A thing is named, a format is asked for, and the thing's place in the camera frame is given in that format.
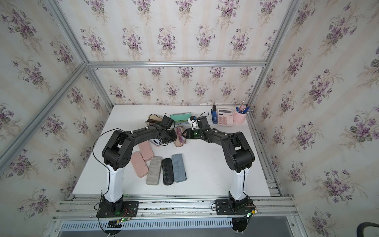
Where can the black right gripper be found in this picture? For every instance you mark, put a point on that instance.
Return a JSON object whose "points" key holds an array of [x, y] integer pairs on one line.
{"points": [[188, 132]]}

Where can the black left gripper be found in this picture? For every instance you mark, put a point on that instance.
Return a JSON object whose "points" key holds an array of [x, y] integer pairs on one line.
{"points": [[173, 138]]}

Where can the plaid case purple glasses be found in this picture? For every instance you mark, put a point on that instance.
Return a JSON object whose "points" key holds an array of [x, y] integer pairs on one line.
{"points": [[180, 140]]}

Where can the beige case black glasses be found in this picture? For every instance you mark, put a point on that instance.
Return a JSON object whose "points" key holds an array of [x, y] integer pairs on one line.
{"points": [[167, 171]]}

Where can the grey case red sunglasses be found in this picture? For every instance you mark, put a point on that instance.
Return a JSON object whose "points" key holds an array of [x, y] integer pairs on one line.
{"points": [[154, 171]]}

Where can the teal case black glasses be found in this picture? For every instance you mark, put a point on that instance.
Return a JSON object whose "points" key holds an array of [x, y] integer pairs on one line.
{"points": [[178, 168]]}

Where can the pink case white sunglasses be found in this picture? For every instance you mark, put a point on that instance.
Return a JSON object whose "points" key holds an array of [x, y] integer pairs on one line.
{"points": [[155, 142]]}

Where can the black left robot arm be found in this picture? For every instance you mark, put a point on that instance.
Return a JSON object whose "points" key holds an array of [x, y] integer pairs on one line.
{"points": [[118, 151]]}

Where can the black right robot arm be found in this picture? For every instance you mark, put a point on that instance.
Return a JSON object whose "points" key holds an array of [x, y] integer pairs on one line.
{"points": [[237, 152]]}

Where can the beige case brown glasses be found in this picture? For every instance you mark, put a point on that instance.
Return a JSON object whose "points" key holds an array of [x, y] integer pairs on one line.
{"points": [[153, 118]]}

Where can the grey teal-lined glasses case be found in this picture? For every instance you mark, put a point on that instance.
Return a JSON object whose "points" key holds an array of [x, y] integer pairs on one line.
{"points": [[181, 118]]}

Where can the blue black stapler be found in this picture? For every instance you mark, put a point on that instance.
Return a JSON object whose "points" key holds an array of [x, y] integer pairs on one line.
{"points": [[214, 114]]}

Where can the pink calculator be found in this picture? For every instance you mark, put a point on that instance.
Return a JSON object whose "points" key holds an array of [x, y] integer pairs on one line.
{"points": [[225, 117]]}

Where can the pink pen cup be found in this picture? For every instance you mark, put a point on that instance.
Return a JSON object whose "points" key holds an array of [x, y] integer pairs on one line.
{"points": [[239, 118]]}

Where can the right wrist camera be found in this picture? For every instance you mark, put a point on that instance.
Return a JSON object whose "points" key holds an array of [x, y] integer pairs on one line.
{"points": [[193, 121]]}

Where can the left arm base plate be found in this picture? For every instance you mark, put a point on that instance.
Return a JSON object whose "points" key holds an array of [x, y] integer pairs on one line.
{"points": [[126, 210]]}

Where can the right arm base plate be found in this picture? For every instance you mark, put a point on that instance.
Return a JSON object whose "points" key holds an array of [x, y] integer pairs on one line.
{"points": [[235, 207]]}

